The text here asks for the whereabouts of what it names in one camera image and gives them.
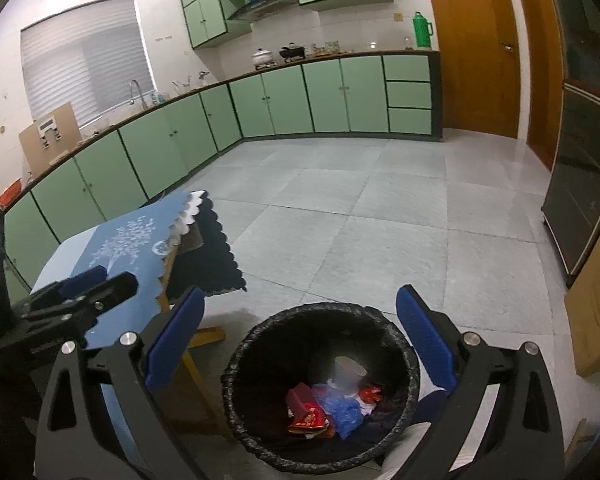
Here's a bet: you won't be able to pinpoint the blue plastic bag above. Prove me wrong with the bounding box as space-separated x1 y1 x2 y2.
312 384 365 440

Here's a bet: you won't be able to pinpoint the blue white paper cup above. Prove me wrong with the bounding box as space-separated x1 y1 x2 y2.
327 356 367 394

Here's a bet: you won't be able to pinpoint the red paper cup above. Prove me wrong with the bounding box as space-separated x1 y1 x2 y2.
286 382 330 437

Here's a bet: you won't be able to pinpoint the red plastic bag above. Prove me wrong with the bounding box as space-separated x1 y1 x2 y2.
358 384 384 404

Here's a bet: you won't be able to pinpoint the white tissue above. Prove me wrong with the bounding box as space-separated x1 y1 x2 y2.
355 385 382 416

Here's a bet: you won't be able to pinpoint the black trash bin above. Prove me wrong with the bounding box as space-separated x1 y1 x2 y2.
221 302 420 474

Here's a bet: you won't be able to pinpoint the green lower kitchen cabinets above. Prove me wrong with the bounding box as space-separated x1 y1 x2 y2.
5 51 442 296

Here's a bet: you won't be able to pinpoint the blue patterned tablecloth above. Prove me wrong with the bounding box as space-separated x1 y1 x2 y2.
29 188 247 461

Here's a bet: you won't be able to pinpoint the orange plastic basin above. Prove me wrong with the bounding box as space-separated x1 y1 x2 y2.
0 179 22 209

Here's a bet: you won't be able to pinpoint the brown cardboard box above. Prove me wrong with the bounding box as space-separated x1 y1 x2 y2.
19 103 82 178

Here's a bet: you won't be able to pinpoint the cardboard box on floor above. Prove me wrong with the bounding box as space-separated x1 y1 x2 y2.
565 237 600 377

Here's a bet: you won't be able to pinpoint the chrome sink faucet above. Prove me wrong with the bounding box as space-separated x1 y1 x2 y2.
129 79 148 110

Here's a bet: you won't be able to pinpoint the window with white blinds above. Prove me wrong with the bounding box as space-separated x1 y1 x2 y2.
20 0 156 126

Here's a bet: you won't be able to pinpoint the black glass cabinet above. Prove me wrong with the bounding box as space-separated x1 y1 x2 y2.
542 0 600 283

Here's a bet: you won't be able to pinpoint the white cooking pot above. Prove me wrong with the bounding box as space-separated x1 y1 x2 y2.
251 49 275 70

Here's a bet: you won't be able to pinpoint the black wok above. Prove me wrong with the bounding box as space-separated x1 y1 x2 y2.
278 42 306 63

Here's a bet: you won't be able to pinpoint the range hood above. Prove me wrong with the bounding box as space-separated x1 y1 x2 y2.
228 0 299 23

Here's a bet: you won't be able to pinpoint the brown wooden door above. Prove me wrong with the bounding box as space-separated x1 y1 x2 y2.
431 0 520 139
521 0 564 170

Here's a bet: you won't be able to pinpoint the green thermos bottle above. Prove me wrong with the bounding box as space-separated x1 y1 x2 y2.
413 11 434 50

